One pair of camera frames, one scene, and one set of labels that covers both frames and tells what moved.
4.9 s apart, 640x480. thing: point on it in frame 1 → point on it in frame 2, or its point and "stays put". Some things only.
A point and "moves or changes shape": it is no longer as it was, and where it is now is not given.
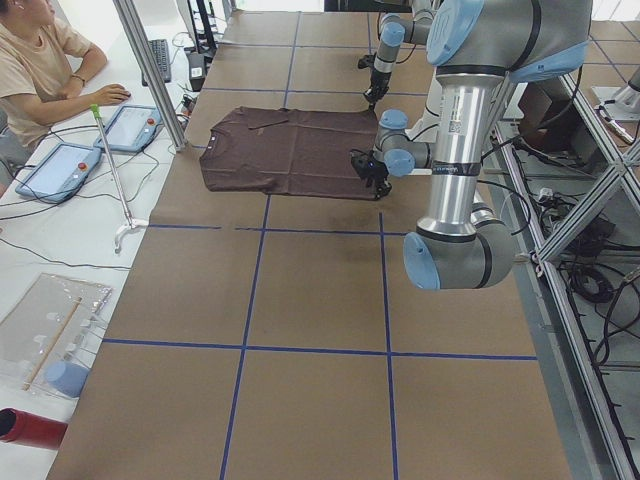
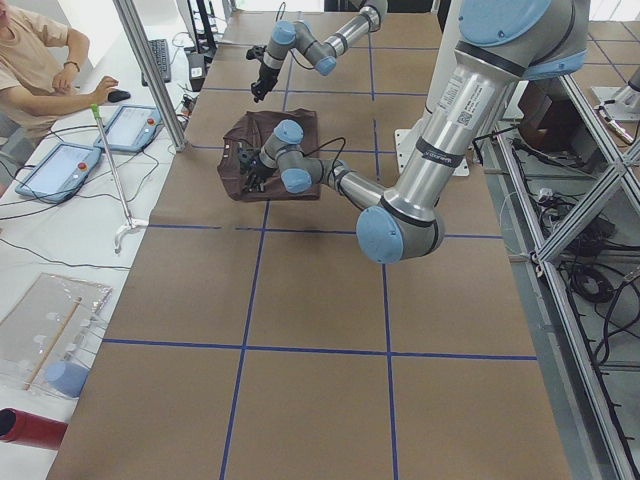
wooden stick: x=50 y=346 stays put
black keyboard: x=161 y=54 stays put
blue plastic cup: x=66 y=378 stays put
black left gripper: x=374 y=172 → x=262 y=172
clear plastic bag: x=46 y=336 stays put
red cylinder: x=27 y=429 stays put
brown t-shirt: x=288 y=151 moves or changes shape
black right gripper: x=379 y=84 → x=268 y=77
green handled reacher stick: x=130 y=224 stays put
